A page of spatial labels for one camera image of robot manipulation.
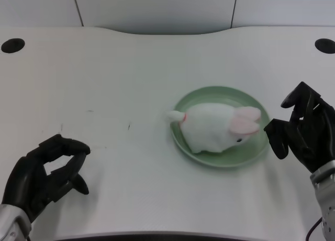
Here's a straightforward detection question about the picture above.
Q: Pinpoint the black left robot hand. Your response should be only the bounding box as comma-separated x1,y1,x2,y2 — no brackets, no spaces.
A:
1,134,91,224

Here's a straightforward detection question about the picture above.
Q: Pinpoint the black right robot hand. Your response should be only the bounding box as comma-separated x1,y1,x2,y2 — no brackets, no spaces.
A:
263,81,335,174

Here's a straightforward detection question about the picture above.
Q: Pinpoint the white plush rabbit doll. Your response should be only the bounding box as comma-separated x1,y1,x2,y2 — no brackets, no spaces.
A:
165,102,262,154

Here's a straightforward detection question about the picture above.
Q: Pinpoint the green round plate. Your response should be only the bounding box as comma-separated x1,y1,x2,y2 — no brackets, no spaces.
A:
170,86,271,165

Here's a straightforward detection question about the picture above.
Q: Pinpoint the dark right arm cable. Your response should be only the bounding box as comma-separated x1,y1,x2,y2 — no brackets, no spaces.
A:
304,216,323,241

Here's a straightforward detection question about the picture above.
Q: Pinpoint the black table cable grommet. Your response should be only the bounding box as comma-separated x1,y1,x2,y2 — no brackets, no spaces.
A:
314,38,335,54
1,38,26,53

